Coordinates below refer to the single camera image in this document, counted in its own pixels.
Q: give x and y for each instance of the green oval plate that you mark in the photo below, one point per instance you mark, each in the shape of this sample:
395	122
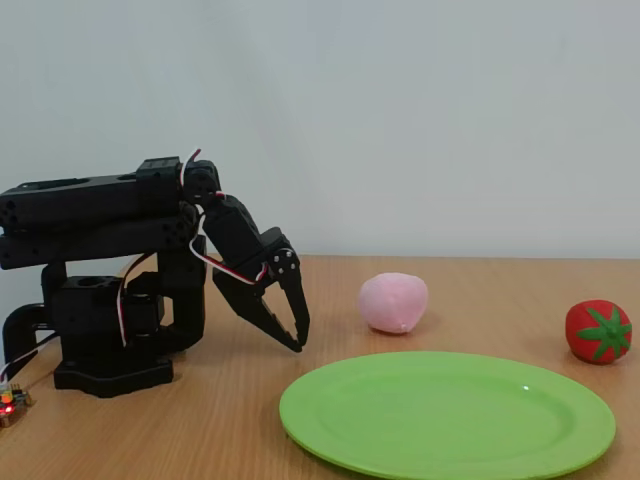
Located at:
440	415

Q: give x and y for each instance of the black table clamp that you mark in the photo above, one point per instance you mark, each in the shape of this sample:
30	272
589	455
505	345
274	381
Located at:
15	325

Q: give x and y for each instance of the red toy tomato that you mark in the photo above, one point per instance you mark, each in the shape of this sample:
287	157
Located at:
582	332

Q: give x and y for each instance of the pink plush peach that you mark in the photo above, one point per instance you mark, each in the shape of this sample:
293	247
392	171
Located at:
392	302

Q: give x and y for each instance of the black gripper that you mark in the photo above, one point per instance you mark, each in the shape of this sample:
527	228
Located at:
267	260

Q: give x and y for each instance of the small controller circuit board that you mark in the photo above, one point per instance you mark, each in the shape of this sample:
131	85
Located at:
12	402

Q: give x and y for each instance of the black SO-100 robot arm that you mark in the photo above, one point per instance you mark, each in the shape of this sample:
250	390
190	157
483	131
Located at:
90	205

